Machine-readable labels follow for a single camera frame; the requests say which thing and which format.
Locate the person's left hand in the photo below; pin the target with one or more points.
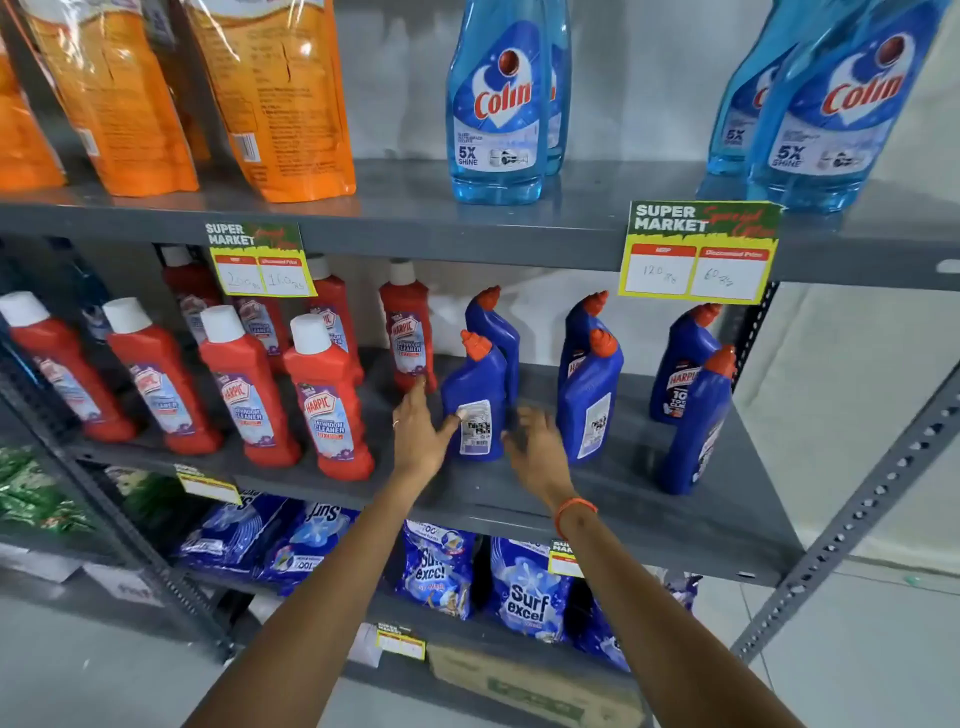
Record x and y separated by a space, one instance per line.
416 442

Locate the person's right hand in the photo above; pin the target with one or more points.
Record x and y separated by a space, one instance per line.
544 461

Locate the person's right thumb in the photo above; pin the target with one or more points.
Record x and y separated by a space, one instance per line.
514 450

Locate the person's left thumb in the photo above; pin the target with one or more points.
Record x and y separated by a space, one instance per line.
448 426

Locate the person's left forearm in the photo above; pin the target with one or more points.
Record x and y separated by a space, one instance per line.
330 600

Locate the person's right forearm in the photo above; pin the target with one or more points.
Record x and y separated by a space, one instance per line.
660 637

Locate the group of blue cleaner bottles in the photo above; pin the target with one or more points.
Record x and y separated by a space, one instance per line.
585 405

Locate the orange wrist band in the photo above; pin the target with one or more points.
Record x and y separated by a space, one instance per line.
574 510

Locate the small yellow price tag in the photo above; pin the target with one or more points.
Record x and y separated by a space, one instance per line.
210 487
564 561
401 643

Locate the blue detergent packet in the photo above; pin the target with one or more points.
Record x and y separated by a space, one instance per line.
232 532
600 637
307 547
525 592
435 570

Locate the group of red cleaner bottles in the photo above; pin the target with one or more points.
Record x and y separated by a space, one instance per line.
247 390

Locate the purple detergent packet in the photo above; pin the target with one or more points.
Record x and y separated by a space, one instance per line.
682 589

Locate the grey metal shelving rack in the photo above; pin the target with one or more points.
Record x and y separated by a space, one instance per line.
112 517
570 232

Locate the white paper sheet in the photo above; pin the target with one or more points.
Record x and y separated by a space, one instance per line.
364 646

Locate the brown cardboard box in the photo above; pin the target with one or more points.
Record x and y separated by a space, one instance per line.
525 690

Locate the green yellow price tag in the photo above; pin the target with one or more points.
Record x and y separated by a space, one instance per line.
697 251
259 259

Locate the dark green packet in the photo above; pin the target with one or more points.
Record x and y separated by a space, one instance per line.
161 506

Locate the blue glass cleaner bottle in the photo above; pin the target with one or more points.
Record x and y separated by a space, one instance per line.
559 90
847 112
739 112
496 97

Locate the white paper label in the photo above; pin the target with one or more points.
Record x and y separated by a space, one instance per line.
124 586
37 562

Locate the orange refill pouch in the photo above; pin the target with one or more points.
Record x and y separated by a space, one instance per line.
120 97
285 97
22 142
201 139

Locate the light green packet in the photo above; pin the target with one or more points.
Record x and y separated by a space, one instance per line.
37 491

